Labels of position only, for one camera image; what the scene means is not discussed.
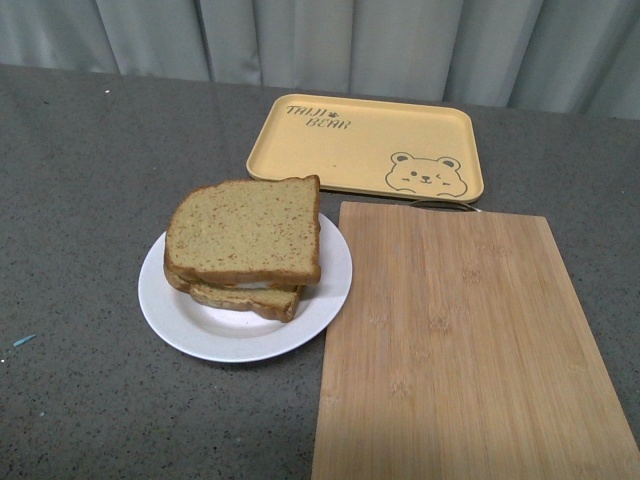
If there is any bread slice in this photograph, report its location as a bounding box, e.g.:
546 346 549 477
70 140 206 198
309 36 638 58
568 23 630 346
163 266 304 323
164 175 321 285

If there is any white round plate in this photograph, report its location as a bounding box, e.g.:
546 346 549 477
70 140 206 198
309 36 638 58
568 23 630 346
138 214 352 363

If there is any fried egg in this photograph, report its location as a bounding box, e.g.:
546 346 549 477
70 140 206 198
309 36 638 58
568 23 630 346
229 281 276 289

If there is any yellow bear tray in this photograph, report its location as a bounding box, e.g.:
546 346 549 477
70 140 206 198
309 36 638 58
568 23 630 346
246 94 484 203

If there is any bamboo cutting board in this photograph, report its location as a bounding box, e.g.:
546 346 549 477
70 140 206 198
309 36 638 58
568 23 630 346
312 202 639 479

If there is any grey curtain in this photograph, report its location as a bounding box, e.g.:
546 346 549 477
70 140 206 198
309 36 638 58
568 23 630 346
1 0 639 119

